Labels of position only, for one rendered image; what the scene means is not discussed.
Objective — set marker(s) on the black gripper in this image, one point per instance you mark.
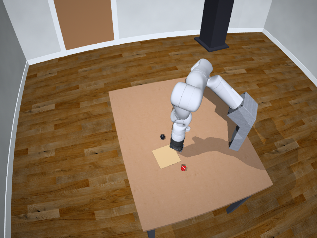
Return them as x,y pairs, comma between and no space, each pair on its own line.
177,141

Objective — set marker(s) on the tan flat mat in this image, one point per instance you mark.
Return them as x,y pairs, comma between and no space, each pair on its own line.
166,156

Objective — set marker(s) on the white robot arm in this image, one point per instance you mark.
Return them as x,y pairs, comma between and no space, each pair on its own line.
186,98

